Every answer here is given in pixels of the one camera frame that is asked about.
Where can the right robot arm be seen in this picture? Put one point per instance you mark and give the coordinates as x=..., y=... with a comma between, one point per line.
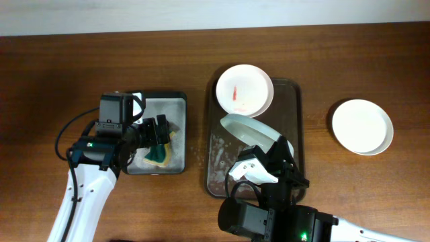
x=261, y=206

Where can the white plate with sauce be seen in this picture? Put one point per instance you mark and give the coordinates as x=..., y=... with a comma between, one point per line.
x=362, y=127

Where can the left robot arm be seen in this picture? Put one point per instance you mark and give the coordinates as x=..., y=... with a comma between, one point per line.
x=95, y=164

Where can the large brown serving tray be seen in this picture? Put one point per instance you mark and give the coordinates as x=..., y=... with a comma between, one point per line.
x=284, y=115

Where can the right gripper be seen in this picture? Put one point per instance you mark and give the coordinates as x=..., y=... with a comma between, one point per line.
x=280, y=154

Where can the pink rimmed white plate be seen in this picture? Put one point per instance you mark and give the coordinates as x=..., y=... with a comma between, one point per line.
x=244, y=89

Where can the small black soapy tray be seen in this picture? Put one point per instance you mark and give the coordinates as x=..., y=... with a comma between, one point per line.
x=173, y=104

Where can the green and yellow sponge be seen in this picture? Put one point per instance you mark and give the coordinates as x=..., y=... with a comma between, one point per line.
x=159, y=155

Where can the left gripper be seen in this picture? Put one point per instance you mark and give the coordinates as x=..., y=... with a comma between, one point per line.
x=152, y=138

